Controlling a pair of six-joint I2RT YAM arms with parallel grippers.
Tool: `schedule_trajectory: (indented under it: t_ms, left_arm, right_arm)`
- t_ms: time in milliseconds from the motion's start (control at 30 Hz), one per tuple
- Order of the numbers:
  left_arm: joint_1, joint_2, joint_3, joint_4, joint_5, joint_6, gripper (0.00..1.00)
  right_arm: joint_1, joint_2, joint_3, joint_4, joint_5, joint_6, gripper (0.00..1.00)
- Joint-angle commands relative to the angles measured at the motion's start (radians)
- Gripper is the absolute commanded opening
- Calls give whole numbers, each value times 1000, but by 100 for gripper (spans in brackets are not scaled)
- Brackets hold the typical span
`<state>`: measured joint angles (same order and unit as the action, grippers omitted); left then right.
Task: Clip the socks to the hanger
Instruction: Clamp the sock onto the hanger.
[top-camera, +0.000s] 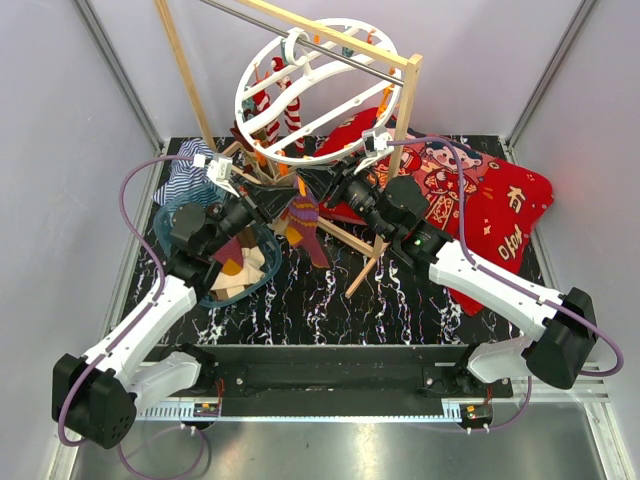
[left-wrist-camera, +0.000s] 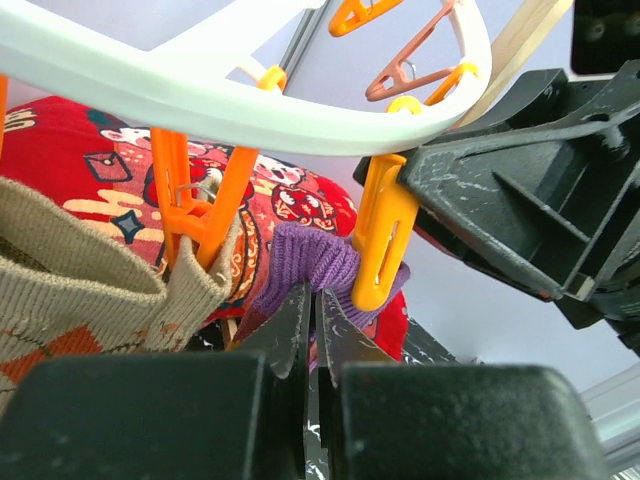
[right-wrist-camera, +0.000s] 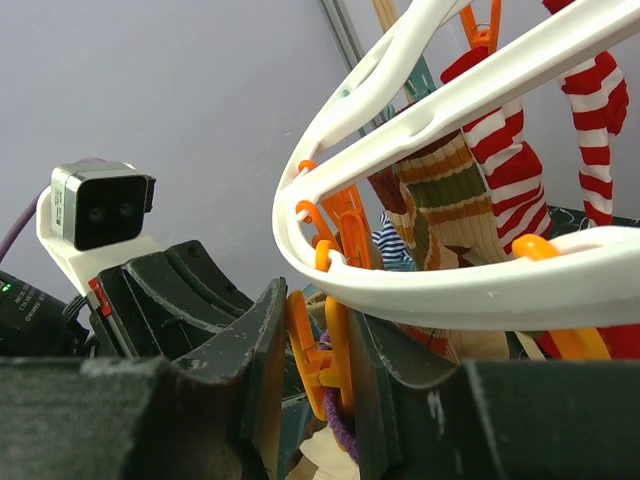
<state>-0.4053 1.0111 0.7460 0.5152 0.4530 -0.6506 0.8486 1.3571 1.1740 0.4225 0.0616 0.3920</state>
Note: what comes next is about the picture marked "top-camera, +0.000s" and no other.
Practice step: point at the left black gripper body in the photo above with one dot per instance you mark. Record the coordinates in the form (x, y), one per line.
(234, 216)

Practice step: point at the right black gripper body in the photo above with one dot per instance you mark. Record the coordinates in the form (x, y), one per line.
(361, 196)

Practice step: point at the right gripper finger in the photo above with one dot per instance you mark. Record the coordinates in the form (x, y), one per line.
(325, 183)
(351, 166)

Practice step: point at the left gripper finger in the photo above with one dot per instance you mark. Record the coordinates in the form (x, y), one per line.
(268, 206)
(258, 191)

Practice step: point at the orange clothes peg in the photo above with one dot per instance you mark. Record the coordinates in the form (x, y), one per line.
(301, 186)

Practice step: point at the purple striped sock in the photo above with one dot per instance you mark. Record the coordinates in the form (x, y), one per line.
(298, 224)

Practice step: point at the white round sock hanger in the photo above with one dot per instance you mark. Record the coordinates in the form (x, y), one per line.
(333, 81)

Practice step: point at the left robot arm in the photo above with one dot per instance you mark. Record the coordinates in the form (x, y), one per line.
(98, 394)

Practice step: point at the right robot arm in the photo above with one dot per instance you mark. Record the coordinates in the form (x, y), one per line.
(557, 330)

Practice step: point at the pile of socks in basket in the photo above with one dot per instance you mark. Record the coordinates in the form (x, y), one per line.
(243, 265)

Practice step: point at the blue plastic basket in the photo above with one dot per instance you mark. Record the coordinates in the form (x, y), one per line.
(263, 238)

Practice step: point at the brown beige striped sock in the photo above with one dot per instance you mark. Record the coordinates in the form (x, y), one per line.
(247, 114)

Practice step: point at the blue striped cloth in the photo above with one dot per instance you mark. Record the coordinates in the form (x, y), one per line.
(183, 175)

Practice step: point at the red white striped sock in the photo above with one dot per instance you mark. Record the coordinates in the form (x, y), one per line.
(261, 100)
(293, 122)

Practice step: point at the red cartoon blanket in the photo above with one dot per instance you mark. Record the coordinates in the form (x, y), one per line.
(495, 203)

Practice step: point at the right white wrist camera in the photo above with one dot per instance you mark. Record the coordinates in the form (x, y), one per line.
(377, 145)

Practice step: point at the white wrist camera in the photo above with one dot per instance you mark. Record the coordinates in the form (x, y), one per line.
(218, 170)
(377, 145)

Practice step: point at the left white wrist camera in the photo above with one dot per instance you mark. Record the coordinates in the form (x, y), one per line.
(218, 170)

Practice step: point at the wooden clothes rack frame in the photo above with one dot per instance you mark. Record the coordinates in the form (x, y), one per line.
(338, 34)

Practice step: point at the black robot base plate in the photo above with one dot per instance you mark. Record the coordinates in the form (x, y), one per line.
(341, 383)

